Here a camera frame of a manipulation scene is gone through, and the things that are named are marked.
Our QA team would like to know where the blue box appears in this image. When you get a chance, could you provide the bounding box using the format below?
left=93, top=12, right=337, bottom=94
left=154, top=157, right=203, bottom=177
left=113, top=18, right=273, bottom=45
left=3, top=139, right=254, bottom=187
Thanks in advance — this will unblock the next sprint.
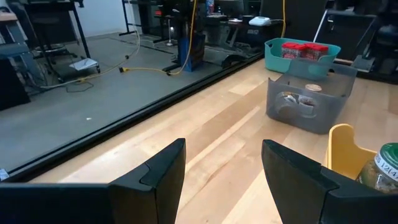
left=177, top=32, right=206, bottom=72

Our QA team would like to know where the pale floor cable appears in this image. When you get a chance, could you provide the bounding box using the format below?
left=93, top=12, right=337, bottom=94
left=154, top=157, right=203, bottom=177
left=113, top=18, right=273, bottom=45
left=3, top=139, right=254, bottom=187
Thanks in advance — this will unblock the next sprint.
left=39, top=18, right=141, bottom=91

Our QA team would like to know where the black desk frame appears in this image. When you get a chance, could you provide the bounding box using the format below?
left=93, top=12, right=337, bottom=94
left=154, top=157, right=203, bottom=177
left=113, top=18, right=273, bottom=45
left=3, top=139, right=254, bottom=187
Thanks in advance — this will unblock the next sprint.
left=18, top=0, right=94, bottom=60

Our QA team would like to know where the black floor cabinet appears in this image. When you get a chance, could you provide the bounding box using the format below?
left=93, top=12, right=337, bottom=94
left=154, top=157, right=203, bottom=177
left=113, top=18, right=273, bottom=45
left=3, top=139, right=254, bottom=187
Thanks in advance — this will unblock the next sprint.
left=0, top=57, right=32, bottom=111

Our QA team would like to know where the white desktop device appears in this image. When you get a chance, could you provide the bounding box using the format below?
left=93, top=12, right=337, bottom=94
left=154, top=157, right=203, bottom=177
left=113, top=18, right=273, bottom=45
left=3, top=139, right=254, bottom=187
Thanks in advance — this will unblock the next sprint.
left=248, top=16, right=272, bottom=27

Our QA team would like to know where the yellow plastic bin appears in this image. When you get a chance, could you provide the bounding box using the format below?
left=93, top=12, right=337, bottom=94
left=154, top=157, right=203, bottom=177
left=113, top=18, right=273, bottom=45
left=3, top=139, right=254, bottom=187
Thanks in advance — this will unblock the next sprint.
left=323, top=123, right=379, bottom=181

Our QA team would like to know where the hanging yellow cable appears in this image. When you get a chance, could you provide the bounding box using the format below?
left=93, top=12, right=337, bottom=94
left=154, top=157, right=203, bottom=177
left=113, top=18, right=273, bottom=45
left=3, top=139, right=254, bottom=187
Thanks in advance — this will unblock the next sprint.
left=281, top=0, right=287, bottom=39

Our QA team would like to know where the white flat sheet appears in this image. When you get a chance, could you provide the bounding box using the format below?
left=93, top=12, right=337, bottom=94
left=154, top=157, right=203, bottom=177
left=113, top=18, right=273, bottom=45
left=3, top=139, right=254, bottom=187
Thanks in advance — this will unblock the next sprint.
left=68, top=58, right=100, bottom=73

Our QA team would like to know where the thin metal stand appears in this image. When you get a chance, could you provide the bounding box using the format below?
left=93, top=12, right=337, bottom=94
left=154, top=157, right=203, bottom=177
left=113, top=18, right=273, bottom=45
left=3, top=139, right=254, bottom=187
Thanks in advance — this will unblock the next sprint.
left=165, top=18, right=175, bottom=47

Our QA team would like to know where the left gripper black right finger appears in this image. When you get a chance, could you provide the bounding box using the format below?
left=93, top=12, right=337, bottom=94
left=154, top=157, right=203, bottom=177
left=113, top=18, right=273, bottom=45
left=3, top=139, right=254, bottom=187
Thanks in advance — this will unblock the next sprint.
left=261, top=139, right=341, bottom=224

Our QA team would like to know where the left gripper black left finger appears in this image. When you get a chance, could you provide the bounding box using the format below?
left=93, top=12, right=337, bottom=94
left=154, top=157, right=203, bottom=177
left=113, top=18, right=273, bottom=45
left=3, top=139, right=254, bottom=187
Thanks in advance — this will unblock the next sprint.
left=108, top=138, right=187, bottom=224

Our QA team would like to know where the white cable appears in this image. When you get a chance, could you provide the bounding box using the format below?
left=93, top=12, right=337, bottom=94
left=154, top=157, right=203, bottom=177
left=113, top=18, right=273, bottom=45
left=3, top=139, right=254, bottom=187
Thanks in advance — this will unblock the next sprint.
left=312, top=8, right=329, bottom=44

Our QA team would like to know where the grey translucent plastic bin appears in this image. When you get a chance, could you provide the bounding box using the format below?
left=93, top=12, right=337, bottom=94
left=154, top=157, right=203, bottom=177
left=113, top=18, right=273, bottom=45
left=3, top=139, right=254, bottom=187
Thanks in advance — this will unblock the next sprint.
left=266, top=57, right=358, bottom=135

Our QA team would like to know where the yellow floor extension cable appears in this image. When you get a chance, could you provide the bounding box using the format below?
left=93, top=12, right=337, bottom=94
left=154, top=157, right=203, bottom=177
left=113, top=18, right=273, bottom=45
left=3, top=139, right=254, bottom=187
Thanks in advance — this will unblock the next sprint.
left=118, top=0, right=200, bottom=77

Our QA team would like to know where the green-lid spice jar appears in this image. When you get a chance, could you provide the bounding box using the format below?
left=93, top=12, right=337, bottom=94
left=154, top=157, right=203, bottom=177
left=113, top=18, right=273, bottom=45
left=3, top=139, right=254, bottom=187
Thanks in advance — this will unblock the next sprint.
left=356, top=142, right=398, bottom=195

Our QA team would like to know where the teal plastic bin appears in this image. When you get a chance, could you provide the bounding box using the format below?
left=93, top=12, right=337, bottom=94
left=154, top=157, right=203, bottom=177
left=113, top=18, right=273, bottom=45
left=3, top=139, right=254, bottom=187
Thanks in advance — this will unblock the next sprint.
left=264, top=37, right=342, bottom=80

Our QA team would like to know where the cork-stopper glass spice jar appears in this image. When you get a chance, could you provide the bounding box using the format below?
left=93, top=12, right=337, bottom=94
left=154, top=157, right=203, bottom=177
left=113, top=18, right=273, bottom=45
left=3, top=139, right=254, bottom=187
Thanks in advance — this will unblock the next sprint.
left=298, top=83, right=323, bottom=110

